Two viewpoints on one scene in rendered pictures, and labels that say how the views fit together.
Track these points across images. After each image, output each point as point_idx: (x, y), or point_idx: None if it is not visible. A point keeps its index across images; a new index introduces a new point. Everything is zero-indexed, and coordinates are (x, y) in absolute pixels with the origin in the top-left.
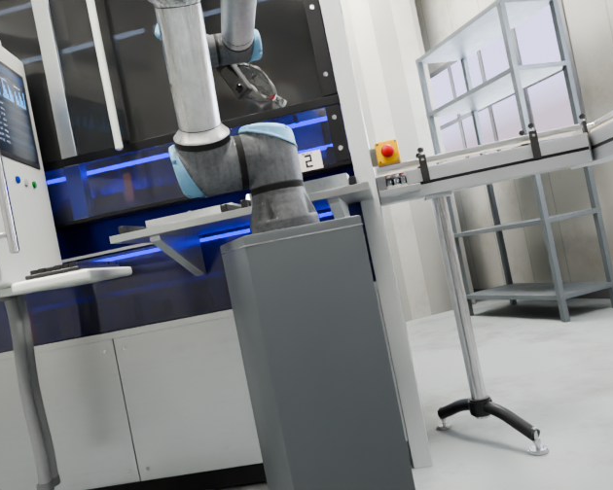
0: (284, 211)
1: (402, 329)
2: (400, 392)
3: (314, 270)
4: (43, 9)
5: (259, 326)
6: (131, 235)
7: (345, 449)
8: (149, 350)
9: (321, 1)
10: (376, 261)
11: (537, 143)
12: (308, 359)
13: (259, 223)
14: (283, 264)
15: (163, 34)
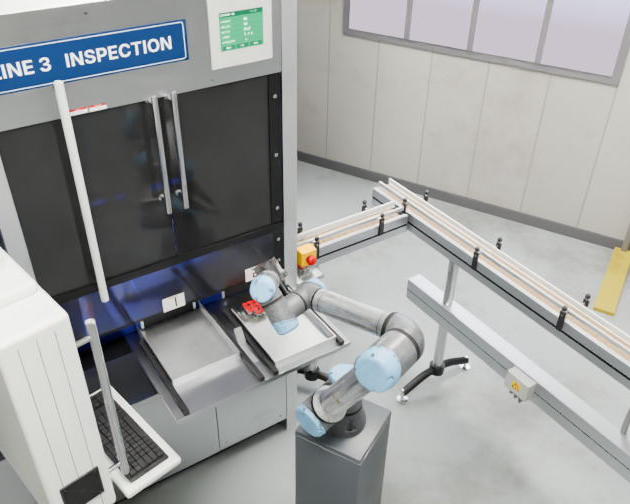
0: (360, 424)
1: None
2: (287, 395)
3: (375, 451)
4: None
5: (354, 492)
6: (194, 414)
7: None
8: None
9: (284, 150)
10: None
11: (383, 226)
12: (366, 491)
13: (345, 432)
14: (368, 459)
15: (359, 393)
